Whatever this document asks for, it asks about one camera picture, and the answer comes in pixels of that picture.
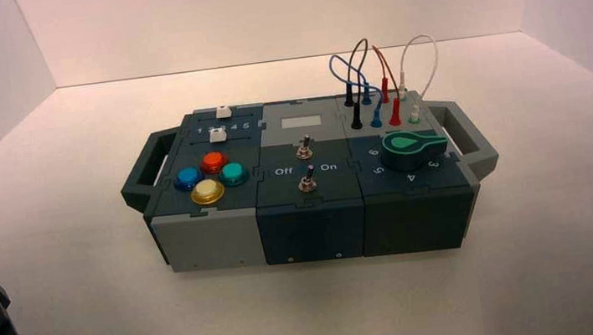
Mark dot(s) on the green rotary knob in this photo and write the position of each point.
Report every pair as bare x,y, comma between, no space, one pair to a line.
409,148

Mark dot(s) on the small grey display screen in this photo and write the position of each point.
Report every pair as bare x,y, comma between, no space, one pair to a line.
301,122

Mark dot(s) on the modular grey control box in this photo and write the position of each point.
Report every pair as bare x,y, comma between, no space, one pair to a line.
309,226

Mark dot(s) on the teal push button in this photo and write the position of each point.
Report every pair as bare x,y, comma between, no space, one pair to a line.
233,173

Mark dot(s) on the orange push button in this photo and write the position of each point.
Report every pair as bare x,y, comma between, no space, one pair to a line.
214,161

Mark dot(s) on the white slider cap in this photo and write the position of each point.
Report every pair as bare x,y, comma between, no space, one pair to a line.
218,135
223,111

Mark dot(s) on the yellow push button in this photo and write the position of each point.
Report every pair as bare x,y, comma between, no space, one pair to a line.
207,191

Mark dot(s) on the blue push button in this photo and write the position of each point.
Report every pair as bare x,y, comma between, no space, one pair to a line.
188,177

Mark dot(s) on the metal toggle switch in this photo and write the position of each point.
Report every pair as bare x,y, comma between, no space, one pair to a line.
304,147
307,179

